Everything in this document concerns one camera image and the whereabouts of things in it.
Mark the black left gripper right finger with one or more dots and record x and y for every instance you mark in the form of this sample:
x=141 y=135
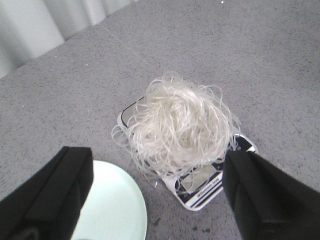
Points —
x=267 y=203

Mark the white pleated curtain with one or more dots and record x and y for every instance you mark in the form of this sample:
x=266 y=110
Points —
x=31 y=28

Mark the white translucent vermicelli bundle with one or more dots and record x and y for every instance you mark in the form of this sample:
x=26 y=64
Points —
x=176 y=129

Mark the mint green plate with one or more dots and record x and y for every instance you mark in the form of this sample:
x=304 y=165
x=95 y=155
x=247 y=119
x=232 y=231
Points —
x=114 y=209

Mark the black silver kitchen scale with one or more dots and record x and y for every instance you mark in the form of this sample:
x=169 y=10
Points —
x=202 y=192

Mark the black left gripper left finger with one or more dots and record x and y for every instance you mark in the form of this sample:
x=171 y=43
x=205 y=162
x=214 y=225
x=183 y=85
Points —
x=47 y=206

